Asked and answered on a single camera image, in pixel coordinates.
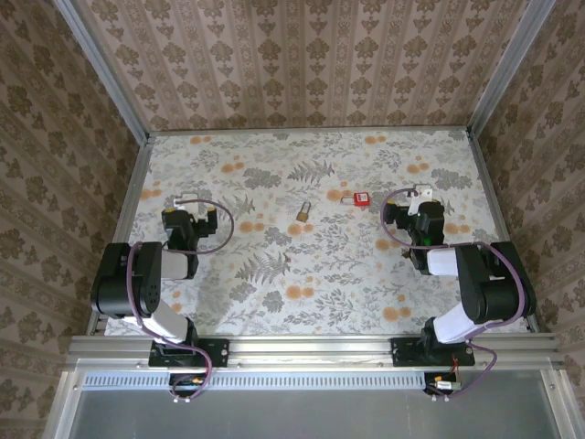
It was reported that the floral table cover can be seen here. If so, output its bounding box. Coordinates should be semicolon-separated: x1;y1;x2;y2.
103;129;534;337

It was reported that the aluminium table edge rail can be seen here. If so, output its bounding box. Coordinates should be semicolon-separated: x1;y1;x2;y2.
465;130;543;333
146;124;473;136
86;136;154;337

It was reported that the slotted grey cable duct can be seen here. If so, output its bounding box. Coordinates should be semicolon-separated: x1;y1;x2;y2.
80;369;463;391

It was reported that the grey metal sheet panel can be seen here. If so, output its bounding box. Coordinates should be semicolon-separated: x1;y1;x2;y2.
43;369;577;439

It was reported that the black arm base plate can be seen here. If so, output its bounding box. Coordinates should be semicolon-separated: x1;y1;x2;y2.
391;337;475;368
148;337;230;369

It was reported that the wide aluminium extrusion beam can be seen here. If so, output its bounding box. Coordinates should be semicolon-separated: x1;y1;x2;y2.
68;335;563;368

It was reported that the aluminium frame post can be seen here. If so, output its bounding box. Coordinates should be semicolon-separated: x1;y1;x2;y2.
466;0;559;138
52;0;152;145

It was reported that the black cable junction box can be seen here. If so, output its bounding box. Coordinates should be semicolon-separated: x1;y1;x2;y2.
168;372;207;397
423;372;463;397

